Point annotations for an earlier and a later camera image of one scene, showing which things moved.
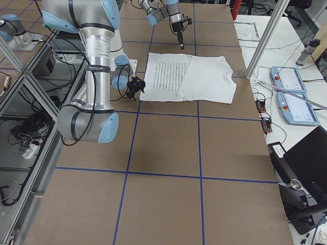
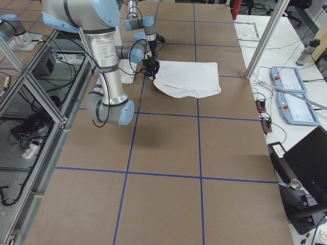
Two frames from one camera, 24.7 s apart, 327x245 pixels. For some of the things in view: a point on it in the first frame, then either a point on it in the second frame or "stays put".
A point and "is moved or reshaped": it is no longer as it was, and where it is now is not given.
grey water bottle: x=307 y=51 stays put
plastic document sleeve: x=246 y=31 stays put
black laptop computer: x=301 y=172 stays put
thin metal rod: x=295 y=94 stays put
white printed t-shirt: x=171 y=77 is moved or reshaped
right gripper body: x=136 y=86 → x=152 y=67
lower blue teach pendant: x=296 y=111 stays put
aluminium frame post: x=265 y=39 stays put
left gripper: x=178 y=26 → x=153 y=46
